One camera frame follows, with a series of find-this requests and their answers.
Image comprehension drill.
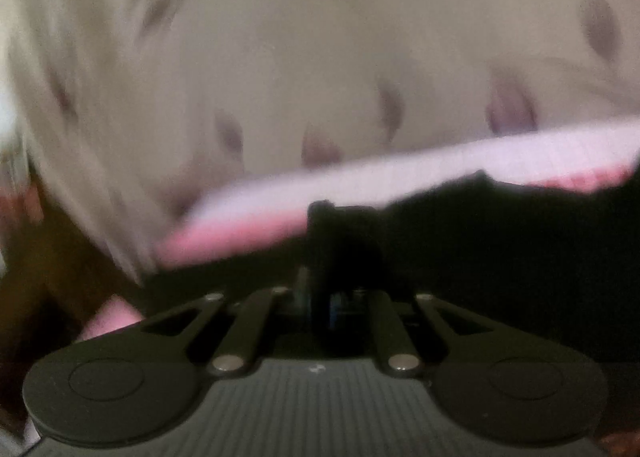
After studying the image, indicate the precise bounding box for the pink checkered bed sheet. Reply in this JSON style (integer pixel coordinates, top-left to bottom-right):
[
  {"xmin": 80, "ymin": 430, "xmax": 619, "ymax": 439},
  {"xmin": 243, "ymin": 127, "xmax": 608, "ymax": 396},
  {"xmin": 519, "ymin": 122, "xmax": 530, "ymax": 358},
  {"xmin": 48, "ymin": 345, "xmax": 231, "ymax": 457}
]
[{"xmin": 0, "ymin": 119, "xmax": 640, "ymax": 343}]

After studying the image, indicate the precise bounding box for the dark wooden furniture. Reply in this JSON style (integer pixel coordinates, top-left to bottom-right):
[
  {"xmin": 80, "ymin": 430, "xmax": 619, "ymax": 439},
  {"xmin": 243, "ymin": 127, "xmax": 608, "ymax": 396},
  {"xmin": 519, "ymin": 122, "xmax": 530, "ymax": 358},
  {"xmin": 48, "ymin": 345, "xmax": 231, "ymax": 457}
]
[{"xmin": 1, "ymin": 176, "xmax": 148, "ymax": 437}]

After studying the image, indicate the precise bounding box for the beige leaf pattern curtain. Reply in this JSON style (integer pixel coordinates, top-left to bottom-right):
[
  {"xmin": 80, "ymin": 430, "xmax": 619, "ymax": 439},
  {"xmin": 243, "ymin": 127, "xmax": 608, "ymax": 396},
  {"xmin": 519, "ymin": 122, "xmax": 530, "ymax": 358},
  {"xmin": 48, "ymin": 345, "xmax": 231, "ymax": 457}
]
[{"xmin": 1, "ymin": 0, "xmax": 639, "ymax": 273}]

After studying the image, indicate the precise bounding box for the black printed t-shirt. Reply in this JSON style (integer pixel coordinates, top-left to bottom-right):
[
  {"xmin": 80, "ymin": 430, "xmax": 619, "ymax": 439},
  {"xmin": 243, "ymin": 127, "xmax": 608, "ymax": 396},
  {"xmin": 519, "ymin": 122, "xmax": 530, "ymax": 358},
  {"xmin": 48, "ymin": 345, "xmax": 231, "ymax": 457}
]
[{"xmin": 149, "ymin": 173, "xmax": 639, "ymax": 433}]

